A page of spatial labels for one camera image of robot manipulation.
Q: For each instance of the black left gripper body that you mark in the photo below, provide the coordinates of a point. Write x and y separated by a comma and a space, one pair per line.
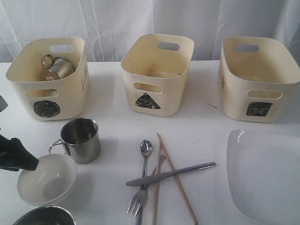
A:
14, 156

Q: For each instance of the white ceramic bowl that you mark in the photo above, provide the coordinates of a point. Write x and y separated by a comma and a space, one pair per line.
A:
50, 183

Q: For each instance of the stainless steel bowl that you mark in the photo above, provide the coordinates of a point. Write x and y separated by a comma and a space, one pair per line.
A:
46, 215

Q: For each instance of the matte steel mug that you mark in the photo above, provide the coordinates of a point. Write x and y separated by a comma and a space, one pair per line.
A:
80, 140

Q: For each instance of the shiny steel mug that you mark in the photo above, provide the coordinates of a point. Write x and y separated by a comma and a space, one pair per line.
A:
55, 68

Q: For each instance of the steel table knife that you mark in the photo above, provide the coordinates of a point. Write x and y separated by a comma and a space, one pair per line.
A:
164, 175

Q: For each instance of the small steel teaspoon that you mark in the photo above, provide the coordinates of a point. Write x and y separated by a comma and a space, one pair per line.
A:
146, 148

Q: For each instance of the wooden chopstick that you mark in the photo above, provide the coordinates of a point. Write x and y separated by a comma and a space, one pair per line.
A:
178, 182
156, 189

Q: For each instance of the cream bin with circle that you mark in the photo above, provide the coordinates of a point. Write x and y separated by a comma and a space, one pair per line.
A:
51, 100

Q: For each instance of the small steel fork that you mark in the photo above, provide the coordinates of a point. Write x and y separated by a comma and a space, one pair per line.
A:
136, 206

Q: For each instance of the white backdrop curtain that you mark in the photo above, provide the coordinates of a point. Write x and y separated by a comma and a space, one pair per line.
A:
110, 27

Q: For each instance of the cream bin with triangle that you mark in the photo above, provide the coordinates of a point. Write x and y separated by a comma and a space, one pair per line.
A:
155, 71

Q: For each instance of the white square plate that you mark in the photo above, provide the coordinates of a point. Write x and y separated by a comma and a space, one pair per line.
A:
263, 173

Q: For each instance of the cream bin with square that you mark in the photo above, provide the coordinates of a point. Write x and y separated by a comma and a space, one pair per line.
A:
257, 78

